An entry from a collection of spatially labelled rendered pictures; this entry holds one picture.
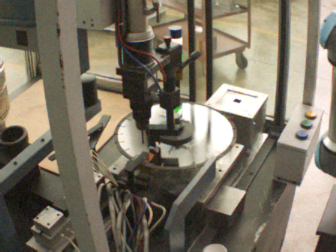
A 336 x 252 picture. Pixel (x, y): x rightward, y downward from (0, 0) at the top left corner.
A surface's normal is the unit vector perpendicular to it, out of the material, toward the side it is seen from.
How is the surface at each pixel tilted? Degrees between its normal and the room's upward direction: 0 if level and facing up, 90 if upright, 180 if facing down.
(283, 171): 90
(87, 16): 90
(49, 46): 90
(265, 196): 0
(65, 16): 90
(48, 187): 0
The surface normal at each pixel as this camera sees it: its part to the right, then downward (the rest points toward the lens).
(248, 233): -0.03, -0.84
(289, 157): -0.48, 0.48
